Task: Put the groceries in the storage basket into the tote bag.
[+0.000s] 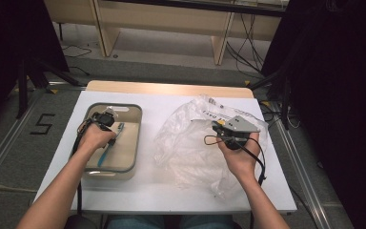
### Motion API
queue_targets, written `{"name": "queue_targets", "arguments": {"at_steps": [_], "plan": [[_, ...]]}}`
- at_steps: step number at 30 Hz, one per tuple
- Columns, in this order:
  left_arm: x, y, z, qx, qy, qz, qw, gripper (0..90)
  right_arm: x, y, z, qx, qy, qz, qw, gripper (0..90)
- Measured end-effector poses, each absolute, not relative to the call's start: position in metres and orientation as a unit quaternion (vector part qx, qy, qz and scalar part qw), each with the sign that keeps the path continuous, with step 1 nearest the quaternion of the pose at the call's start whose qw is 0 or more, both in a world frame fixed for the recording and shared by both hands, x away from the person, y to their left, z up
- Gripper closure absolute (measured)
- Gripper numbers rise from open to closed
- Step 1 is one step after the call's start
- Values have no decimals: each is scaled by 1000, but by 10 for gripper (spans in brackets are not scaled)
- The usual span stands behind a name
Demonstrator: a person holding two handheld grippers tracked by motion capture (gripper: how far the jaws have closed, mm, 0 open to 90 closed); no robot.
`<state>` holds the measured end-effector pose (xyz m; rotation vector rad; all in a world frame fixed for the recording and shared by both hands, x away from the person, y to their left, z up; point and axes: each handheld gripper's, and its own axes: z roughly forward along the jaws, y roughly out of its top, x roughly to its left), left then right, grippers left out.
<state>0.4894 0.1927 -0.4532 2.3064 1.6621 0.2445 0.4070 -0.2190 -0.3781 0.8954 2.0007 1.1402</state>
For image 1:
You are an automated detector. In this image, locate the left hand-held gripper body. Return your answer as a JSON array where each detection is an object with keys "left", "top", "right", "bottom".
[{"left": 90, "top": 105, "right": 118, "bottom": 131}]

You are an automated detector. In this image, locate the blue toothbrush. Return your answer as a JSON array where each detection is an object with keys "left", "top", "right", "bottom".
[{"left": 96, "top": 122, "right": 126, "bottom": 169}]

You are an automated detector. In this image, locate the beige bin with grey rim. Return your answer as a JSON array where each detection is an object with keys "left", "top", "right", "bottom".
[{"left": 68, "top": 102, "right": 143, "bottom": 181}]

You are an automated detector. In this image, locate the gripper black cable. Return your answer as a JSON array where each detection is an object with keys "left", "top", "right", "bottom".
[
  {"left": 71, "top": 117, "right": 93, "bottom": 218},
  {"left": 204, "top": 135, "right": 267, "bottom": 229}
]

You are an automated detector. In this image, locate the black tripod stand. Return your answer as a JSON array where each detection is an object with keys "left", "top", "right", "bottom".
[{"left": 15, "top": 56, "right": 81, "bottom": 120}]

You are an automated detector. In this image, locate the black curtain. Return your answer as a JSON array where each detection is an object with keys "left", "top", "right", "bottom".
[
  {"left": 260, "top": 0, "right": 366, "bottom": 229},
  {"left": 0, "top": 0, "right": 71, "bottom": 135}
]

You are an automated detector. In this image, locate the bundle of black cables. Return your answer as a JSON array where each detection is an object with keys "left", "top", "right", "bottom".
[{"left": 225, "top": 12, "right": 265, "bottom": 77}]

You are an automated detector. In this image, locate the wooden shelf unit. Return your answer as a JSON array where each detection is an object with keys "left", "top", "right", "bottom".
[{"left": 43, "top": 0, "right": 289, "bottom": 66}]

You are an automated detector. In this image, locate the clear plastic smiley bag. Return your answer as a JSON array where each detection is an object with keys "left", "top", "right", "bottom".
[{"left": 153, "top": 94, "right": 270, "bottom": 199}]

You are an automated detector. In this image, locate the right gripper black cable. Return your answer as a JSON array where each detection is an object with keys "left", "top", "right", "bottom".
[{"left": 204, "top": 135, "right": 267, "bottom": 229}]

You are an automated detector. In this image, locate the thin black floor cable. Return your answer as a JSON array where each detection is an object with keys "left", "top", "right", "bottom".
[{"left": 60, "top": 44, "right": 93, "bottom": 77}]

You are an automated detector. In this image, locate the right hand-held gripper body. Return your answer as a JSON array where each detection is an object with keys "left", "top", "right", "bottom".
[{"left": 220, "top": 114, "right": 261, "bottom": 151}]

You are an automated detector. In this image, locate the metal floor rail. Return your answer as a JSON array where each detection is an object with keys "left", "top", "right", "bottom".
[
  {"left": 266, "top": 101, "right": 335, "bottom": 229},
  {"left": 0, "top": 90, "right": 53, "bottom": 195}
]

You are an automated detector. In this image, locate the black metal stand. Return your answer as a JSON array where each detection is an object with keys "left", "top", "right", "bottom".
[{"left": 249, "top": 68, "right": 295, "bottom": 132}]

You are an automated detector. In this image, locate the white table board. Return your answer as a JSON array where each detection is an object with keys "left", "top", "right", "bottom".
[{"left": 32, "top": 90, "right": 298, "bottom": 215}]

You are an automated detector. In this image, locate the person's left hand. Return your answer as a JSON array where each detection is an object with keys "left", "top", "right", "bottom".
[{"left": 77, "top": 122, "right": 118, "bottom": 155}]

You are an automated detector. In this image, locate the wooden table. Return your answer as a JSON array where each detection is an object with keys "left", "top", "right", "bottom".
[{"left": 85, "top": 79, "right": 255, "bottom": 99}]

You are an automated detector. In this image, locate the person's right hand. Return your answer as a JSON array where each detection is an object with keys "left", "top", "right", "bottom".
[{"left": 218, "top": 133, "right": 260, "bottom": 181}]

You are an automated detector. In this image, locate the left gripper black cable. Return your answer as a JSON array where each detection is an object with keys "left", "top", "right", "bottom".
[{"left": 71, "top": 117, "right": 93, "bottom": 218}]

